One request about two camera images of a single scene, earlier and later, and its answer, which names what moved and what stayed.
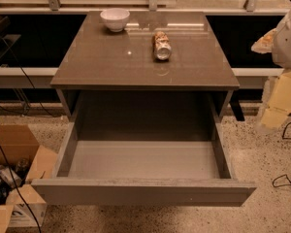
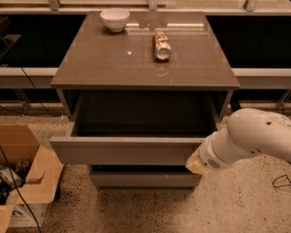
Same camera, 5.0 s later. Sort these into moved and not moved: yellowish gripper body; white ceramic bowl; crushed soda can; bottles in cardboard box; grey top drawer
Moved: grey top drawer; yellowish gripper body
Not moved: crushed soda can; bottles in cardboard box; white ceramic bowl
